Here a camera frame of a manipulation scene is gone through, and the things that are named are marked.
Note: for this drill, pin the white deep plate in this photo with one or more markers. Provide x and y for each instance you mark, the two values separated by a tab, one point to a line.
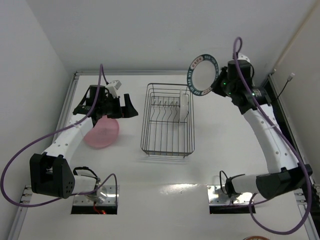
183	106

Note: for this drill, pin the aluminium table frame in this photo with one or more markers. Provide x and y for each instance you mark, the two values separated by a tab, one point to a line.
22	211

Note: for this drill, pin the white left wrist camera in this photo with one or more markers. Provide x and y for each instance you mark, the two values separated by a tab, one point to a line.
113	87

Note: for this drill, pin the metal base plate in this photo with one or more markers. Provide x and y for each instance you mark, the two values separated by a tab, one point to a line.
106	196
216	197

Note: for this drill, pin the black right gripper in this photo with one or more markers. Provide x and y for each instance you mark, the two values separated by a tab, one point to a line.
220	83

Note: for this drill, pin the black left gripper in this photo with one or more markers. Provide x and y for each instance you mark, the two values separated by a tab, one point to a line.
119	109

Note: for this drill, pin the green rimmed white plate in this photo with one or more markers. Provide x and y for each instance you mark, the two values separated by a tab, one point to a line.
201	74

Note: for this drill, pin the grey wire dish rack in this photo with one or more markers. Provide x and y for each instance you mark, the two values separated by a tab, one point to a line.
162	134

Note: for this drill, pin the pink plastic plate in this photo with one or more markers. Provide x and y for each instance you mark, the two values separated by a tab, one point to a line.
103	134

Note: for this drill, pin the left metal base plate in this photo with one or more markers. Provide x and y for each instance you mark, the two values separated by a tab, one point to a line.
106	196

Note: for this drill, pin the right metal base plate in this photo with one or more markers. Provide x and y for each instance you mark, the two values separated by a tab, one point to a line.
216	197

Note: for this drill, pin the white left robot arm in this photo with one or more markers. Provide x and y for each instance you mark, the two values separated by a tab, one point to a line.
50	171

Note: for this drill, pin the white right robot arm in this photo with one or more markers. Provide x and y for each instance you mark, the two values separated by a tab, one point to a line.
285	173

